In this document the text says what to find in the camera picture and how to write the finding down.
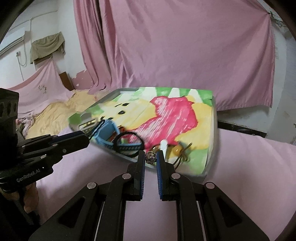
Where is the small silver gold earring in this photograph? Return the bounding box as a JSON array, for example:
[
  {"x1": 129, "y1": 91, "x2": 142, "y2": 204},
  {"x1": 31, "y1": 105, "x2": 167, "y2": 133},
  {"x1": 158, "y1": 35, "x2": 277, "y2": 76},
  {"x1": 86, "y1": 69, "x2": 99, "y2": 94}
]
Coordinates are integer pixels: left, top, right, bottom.
[{"x1": 146, "y1": 151, "x2": 157, "y2": 165}]

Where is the yellow bead hair tie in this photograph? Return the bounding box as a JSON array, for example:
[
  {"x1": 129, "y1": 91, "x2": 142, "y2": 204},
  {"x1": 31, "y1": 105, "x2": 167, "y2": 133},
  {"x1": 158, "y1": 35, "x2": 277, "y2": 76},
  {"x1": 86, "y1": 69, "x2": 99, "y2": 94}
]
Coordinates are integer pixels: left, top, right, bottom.
[{"x1": 152, "y1": 142, "x2": 193, "y2": 170}]

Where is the white plastic hair clip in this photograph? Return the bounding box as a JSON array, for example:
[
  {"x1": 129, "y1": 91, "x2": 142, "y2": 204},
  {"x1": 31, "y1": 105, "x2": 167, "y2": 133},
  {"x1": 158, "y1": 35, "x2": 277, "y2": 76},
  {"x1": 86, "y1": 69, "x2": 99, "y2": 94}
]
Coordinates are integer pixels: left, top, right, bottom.
[{"x1": 159, "y1": 140, "x2": 168, "y2": 160}]

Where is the blue smart watch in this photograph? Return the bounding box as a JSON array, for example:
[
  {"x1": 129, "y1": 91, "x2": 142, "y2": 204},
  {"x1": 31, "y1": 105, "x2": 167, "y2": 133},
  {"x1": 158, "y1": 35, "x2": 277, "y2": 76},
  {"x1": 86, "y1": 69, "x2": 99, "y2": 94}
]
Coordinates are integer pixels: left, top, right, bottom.
[{"x1": 92, "y1": 120, "x2": 144, "y2": 153}]

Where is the black braided hair tie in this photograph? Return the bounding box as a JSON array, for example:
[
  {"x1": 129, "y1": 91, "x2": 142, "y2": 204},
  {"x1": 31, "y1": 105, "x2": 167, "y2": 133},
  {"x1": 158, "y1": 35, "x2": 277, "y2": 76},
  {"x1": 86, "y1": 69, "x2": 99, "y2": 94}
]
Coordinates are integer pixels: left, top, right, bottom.
[{"x1": 111, "y1": 131, "x2": 145, "y2": 155}]

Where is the person's left hand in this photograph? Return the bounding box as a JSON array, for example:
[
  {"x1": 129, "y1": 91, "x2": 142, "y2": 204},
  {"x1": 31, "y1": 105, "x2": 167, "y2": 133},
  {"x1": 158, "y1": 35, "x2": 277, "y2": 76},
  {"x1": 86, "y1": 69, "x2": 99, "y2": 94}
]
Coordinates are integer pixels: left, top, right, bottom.
[{"x1": 1, "y1": 182, "x2": 39, "y2": 213}]

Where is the yellow quilted bedspread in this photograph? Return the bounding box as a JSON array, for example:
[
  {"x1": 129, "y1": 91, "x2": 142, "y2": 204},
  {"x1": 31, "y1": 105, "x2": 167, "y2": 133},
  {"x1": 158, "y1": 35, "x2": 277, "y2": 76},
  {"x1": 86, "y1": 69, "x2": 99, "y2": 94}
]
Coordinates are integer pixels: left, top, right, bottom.
[{"x1": 25, "y1": 90, "x2": 107, "y2": 139}]

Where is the grey plastic hair claw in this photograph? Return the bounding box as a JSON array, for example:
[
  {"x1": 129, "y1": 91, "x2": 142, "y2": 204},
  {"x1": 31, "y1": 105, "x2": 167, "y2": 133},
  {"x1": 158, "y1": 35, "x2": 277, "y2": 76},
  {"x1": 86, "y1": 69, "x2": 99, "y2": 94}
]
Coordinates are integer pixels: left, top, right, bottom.
[{"x1": 78, "y1": 113, "x2": 105, "y2": 138}]

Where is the pink cloth over furniture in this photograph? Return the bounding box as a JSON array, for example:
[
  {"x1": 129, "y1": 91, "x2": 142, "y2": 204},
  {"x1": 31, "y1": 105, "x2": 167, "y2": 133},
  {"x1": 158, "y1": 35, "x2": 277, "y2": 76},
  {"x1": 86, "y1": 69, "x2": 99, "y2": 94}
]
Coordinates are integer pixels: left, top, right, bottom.
[{"x1": 7, "y1": 59, "x2": 75, "y2": 119}]

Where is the brown wooden headboard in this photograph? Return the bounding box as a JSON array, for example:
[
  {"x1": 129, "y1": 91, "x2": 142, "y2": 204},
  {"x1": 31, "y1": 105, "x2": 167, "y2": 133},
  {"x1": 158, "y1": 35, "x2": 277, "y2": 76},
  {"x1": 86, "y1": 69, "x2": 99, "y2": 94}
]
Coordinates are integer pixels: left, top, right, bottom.
[{"x1": 59, "y1": 72, "x2": 74, "y2": 91}]

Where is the colourful painted paper liner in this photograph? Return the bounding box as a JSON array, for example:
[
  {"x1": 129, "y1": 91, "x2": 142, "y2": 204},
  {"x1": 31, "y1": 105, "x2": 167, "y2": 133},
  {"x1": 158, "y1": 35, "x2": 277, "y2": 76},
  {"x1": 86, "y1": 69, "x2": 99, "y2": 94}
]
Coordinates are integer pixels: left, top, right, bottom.
[{"x1": 69, "y1": 86, "x2": 213, "y2": 175}]

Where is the pink table cloth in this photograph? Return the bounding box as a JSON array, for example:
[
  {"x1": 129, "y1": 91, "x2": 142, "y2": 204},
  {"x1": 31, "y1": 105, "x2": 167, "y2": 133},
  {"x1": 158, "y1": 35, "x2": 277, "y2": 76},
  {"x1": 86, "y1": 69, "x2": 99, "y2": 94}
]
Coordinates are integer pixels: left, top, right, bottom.
[{"x1": 37, "y1": 130, "x2": 295, "y2": 240}]

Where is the olive green hanging cloth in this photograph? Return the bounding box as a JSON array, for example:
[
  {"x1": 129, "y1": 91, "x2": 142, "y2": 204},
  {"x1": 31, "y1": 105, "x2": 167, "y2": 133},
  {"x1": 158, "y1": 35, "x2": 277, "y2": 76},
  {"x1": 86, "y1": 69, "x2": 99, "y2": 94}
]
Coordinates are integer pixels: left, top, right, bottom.
[{"x1": 30, "y1": 32, "x2": 65, "y2": 64}]

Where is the white air conditioner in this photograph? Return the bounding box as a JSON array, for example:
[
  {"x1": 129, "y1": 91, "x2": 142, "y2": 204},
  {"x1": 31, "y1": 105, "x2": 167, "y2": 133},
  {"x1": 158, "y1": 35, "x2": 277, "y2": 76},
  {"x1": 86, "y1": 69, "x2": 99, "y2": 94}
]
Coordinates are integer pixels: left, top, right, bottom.
[{"x1": 0, "y1": 28, "x2": 26, "y2": 56}]

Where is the pink curtain backdrop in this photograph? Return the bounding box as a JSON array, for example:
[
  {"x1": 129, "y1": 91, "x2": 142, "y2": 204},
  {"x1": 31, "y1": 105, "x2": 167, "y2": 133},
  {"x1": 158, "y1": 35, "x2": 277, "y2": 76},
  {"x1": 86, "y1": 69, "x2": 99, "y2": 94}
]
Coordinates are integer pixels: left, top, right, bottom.
[{"x1": 73, "y1": 1, "x2": 275, "y2": 111}]

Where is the white wall cable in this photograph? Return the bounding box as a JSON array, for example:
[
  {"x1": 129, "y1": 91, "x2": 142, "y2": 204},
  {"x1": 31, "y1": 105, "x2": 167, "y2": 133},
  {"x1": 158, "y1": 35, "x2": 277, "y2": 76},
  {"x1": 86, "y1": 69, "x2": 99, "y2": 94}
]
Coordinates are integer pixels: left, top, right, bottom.
[{"x1": 16, "y1": 21, "x2": 32, "y2": 82}]

